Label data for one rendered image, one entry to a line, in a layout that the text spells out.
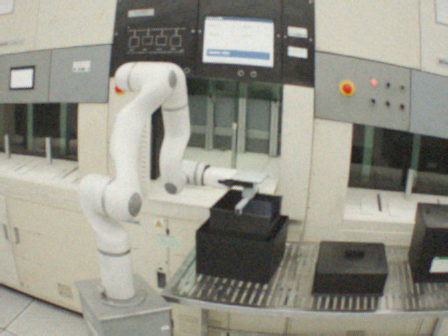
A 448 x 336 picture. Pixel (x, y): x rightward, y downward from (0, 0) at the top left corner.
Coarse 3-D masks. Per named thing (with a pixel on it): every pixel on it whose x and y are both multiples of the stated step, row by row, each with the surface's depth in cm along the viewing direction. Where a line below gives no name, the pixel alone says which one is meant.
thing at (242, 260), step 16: (208, 224) 198; (288, 224) 201; (208, 240) 185; (224, 240) 183; (240, 240) 181; (208, 256) 187; (224, 256) 185; (240, 256) 183; (256, 256) 181; (272, 256) 181; (208, 272) 189; (224, 272) 186; (240, 272) 184; (256, 272) 183; (272, 272) 187
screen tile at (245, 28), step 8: (240, 24) 202; (248, 24) 202; (240, 32) 203; (248, 32) 203; (256, 32) 202; (264, 32) 201; (240, 40) 204; (248, 40) 204; (256, 40) 203; (264, 40) 202; (256, 48) 204; (264, 48) 203
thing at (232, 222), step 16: (240, 176) 187; (256, 176) 188; (240, 192) 203; (256, 192) 201; (224, 208) 200; (240, 208) 180; (224, 224) 185; (240, 224) 183; (256, 224) 181; (272, 224) 190; (256, 240) 183; (272, 240) 201
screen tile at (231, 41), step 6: (210, 24) 205; (216, 24) 205; (222, 24) 204; (228, 24) 203; (210, 30) 206; (216, 30) 205; (222, 30) 205; (228, 30) 204; (234, 30) 204; (234, 36) 205; (210, 42) 207; (216, 42) 207; (222, 42) 206; (228, 42) 206; (234, 42) 205
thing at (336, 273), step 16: (320, 256) 183; (336, 256) 182; (352, 256) 181; (368, 256) 181; (384, 256) 180; (320, 272) 171; (336, 272) 170; (352, 272) 169; (368, 272) 168; (384, 272) 167; (320, 288) 172; (336, 288) 171; (352, 288) 170; (368, 288) 169; (384, 288) 168
